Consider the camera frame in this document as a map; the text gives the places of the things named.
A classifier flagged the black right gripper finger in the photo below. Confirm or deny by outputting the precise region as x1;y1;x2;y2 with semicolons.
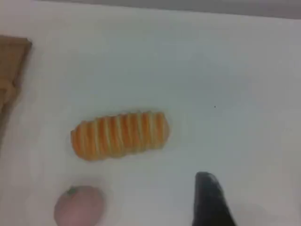
192;171;237;226

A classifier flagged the long striped orange bread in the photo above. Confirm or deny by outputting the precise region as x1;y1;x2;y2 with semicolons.
70;110;171;162

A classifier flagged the pink peach with green stem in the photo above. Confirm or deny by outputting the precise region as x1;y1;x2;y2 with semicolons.
53;185;105;226

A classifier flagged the brown jute tote bag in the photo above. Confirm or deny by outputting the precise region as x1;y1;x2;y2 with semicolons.
0;34;33;143

